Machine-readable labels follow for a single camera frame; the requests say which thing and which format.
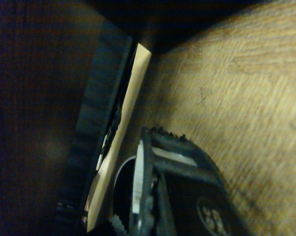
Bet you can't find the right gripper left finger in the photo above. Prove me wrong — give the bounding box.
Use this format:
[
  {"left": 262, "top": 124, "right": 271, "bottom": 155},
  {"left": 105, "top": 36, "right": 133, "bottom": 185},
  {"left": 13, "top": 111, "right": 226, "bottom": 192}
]
[{"left": 131, "top": 143, "right": 146, "bottom": 214}]

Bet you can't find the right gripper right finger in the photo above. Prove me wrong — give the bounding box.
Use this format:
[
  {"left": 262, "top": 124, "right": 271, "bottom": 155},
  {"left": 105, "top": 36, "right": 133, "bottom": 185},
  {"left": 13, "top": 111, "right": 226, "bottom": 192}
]
[{"left": 142, "top": 125, "right": 250, "bottom": 236}]

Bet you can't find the brown shoe rack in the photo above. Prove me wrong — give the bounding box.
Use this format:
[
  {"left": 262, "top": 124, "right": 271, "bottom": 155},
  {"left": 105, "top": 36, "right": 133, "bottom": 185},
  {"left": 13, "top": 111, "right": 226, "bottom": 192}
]
[{"left": 0, "top": 0, "right": 286, "bottom": 236}]

